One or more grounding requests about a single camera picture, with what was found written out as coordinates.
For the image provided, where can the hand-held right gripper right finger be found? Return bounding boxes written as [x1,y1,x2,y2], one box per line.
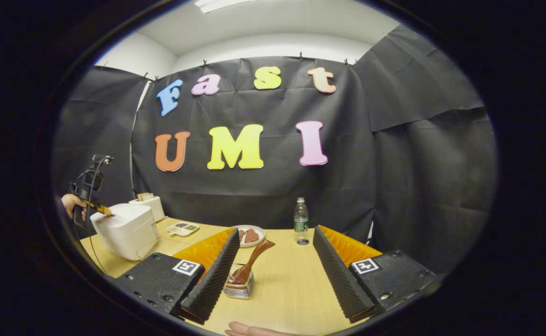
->
[313,225,441,324]

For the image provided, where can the white rice cooker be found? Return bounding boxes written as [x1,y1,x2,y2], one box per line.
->
[90,203,160,261]

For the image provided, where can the metal wire chopstick holder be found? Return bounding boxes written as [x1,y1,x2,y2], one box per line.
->
[223,264,255,300]

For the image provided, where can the clear water bottle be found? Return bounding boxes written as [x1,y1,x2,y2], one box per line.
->
[294,197,309,242]

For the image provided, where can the round white plate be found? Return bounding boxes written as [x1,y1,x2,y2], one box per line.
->
[238,225,266,247]

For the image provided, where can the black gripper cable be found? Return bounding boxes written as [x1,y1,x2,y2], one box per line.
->
[85,169,111,277]

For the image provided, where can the ceiling light panel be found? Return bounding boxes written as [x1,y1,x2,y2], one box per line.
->
[195,0,255,14]

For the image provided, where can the black backdrop cloth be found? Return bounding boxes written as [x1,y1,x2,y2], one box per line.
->
[51,24,497,276]

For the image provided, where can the white toaster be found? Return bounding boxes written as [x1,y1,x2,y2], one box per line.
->
[129,194,166,222]

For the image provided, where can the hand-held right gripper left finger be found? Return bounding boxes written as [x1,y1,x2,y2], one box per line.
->
[113,227,240,326]

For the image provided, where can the white divided grain dish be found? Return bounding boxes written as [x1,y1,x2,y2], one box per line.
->
[167,222,200,237]

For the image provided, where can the brown wooden spoon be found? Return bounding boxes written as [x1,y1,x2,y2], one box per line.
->
[229,239,276,286]

